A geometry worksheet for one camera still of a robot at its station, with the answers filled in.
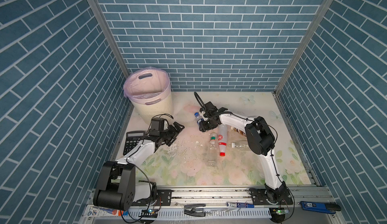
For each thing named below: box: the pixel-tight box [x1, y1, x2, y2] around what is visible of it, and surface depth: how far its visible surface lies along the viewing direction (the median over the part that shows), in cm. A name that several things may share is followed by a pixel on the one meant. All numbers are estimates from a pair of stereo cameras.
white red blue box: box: [83, 204, 129, 217], surface depth 70 cm
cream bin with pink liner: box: [123, 66, 173, 124], surface depth 90 cm
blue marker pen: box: [226, 201, 255, 208], surface depth 72 cm
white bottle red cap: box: [217, 123, 228, 157], surface depth 93 cm
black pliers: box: [183, 203, 207, 217], surface depth 70 cm
